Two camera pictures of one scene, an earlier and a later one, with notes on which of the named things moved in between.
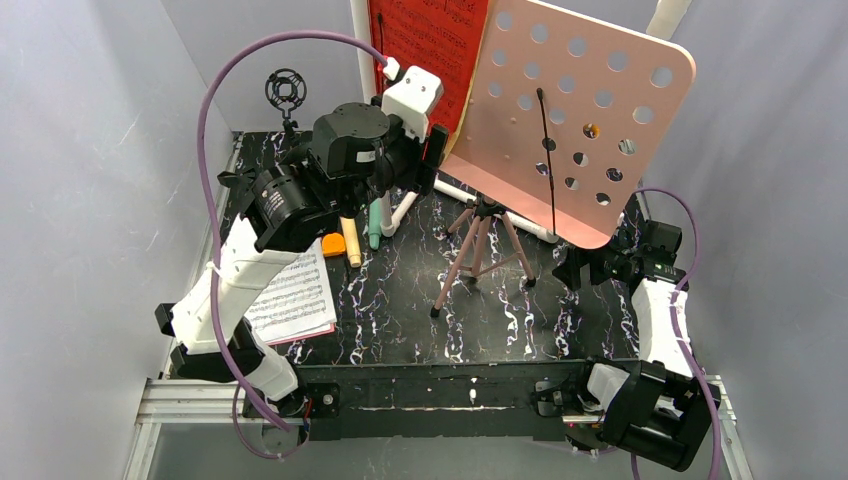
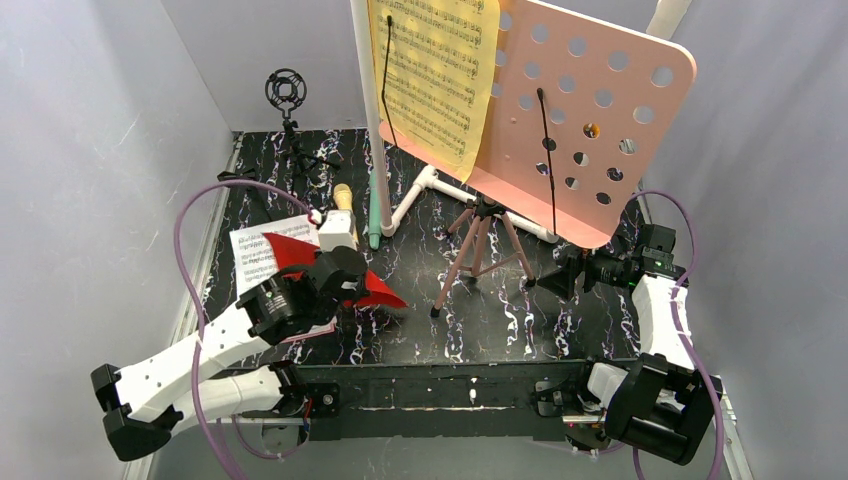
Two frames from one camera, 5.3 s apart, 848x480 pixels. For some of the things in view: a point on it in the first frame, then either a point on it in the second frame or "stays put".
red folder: (443, 36) to (294, 254)
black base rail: (418, 398) stays put
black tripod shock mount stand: (286, 88) stays put
